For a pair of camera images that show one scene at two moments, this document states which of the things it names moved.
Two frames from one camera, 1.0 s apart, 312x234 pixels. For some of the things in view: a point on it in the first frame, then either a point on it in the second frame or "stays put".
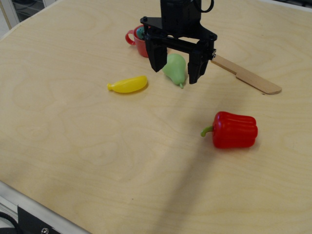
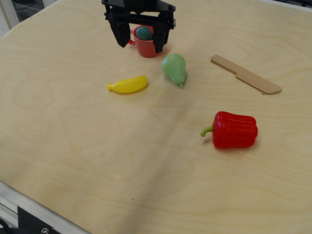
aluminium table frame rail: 10,199 stays put
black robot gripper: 180,26 → 118,12
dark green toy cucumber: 139,31 stays put
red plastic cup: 140,43 stays put
